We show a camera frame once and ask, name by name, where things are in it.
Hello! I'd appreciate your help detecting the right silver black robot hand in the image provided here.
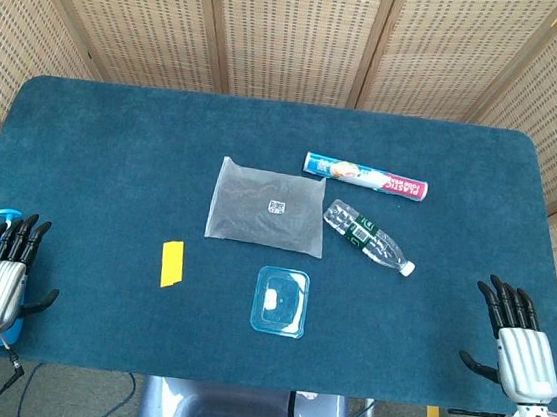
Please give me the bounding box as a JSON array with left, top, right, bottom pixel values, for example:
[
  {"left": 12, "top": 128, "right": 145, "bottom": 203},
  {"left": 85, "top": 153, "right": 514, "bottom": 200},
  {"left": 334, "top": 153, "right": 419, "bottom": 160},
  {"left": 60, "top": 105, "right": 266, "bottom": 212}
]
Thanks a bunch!
[{"left": 454, "top": 271, "right": 557, "bottom": 407}]

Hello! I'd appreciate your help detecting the yellow plastic piece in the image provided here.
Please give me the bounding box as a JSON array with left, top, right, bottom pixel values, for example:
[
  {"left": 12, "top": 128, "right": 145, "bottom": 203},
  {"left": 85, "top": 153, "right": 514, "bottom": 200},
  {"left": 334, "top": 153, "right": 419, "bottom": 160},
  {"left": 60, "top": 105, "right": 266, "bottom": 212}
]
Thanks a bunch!
[{"left": 158, "top": 239, "right": 189, "bottom": 291}]

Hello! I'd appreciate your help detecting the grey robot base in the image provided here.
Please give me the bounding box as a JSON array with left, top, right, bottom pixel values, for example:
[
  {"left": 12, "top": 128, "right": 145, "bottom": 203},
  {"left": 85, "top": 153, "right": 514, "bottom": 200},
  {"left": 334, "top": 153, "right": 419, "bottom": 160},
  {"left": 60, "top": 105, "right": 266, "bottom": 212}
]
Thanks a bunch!
[{"left": 132, "top": 372, "right": 354, "bottom": 417}]

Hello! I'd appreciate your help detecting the blue felt table cover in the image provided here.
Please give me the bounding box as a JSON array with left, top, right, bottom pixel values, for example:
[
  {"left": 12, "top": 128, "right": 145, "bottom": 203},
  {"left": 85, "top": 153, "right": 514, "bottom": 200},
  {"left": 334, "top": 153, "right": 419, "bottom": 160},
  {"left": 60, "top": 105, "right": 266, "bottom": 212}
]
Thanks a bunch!
[{"left": 0, "top": 69, "right": 557, "bottom": 417}]

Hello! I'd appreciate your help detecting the clear bottle with green label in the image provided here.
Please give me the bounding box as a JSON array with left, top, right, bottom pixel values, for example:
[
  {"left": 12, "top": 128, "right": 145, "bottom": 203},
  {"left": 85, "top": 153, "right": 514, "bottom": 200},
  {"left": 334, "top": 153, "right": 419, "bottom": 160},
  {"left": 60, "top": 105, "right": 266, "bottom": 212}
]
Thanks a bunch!
[{"left": 317, "top": 197, "right": 423, "bottom": 278}]

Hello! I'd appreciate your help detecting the plastic wrap roll box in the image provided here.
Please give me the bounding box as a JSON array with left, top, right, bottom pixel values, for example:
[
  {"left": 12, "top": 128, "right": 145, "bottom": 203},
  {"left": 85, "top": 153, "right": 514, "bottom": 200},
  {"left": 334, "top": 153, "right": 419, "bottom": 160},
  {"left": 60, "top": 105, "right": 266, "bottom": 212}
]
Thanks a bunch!
[{"left": 301, "top": 150, "right": 433, "bottom": 204}]

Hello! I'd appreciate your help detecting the blue clear plastic lid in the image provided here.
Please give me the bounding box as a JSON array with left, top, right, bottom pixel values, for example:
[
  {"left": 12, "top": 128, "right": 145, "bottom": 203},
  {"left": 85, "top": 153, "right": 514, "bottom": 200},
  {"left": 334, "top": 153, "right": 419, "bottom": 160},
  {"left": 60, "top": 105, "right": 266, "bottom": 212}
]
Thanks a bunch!
[{"left": 248, "top": 263, "right": 314, "bottom": 342}]

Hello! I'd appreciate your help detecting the translucent bag with dark contents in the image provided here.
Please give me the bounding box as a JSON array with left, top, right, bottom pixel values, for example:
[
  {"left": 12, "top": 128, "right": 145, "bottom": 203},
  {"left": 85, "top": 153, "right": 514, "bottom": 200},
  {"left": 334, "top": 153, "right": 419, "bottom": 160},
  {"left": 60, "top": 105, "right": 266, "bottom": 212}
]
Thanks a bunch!
[{"left": 202, "top": 154, "right": 333, "bottom": 261}]

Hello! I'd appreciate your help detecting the woven bamboo folding screen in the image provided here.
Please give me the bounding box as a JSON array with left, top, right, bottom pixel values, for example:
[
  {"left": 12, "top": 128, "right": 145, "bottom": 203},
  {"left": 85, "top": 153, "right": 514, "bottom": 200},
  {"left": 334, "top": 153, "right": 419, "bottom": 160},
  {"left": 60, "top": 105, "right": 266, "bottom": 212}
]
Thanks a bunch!
[{"left": 0, "top": 0, "right": 557, "bottom": 281}]

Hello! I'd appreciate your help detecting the black wrist cable with plug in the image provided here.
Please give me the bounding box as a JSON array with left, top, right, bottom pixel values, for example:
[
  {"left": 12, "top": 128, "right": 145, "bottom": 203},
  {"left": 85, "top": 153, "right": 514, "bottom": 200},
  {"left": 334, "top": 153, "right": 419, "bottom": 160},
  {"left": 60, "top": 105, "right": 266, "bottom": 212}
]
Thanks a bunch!
[{"left": 0, "top": 345, "right": 28, "bottom": 417}]

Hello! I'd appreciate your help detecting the blue floor cable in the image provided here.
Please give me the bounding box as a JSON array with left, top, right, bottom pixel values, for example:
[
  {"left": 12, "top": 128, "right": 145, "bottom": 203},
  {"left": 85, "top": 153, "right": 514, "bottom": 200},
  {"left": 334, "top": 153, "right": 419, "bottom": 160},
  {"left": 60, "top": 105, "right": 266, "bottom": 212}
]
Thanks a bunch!
[{"left": 15, "top": 359, "right": 141, "bottom": 417}]

